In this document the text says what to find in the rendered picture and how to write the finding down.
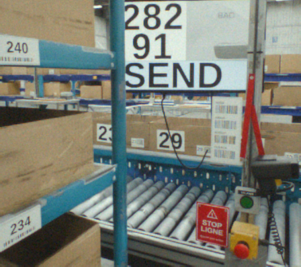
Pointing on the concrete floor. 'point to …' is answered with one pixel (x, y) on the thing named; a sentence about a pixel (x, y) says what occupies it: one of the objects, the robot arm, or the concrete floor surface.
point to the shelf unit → (119, 217)
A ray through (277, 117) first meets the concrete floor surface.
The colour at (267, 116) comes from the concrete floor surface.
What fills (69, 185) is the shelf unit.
